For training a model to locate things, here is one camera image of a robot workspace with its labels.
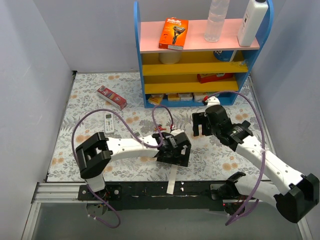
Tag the red white toothpaste box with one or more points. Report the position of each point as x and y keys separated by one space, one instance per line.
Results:
x=111 y=97

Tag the large white remote control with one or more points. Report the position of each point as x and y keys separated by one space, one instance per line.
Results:
x=109 y=123

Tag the yellow sponge pack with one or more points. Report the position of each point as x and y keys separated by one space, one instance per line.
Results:
x=156 y=99

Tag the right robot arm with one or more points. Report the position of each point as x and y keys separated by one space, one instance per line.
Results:
x=293 y=193

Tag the white plastic bottle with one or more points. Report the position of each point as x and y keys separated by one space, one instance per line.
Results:
x=253 y=16

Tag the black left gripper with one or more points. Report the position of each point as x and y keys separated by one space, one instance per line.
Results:
x=176 y=158

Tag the orange razor box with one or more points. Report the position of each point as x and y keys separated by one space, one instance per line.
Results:
x=173 y=34

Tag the blue paper cup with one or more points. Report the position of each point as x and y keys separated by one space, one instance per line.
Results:
x=225 y=55

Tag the clear plastic bottle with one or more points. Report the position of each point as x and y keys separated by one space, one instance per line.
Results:
x=215 y=21

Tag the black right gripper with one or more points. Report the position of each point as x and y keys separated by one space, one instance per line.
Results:
x=200 y=120

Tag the blue yellow wooden shelf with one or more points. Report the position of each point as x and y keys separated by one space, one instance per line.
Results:
x=197 y=57

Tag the white slim battery cover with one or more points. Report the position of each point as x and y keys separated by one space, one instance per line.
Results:
x=171 y=181

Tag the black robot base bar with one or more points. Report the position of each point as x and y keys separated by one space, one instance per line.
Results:
x=152 y=195

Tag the red snack box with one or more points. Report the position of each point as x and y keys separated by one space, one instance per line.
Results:
x=213 y=77

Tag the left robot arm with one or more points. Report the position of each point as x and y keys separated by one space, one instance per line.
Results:
x=93 y=155

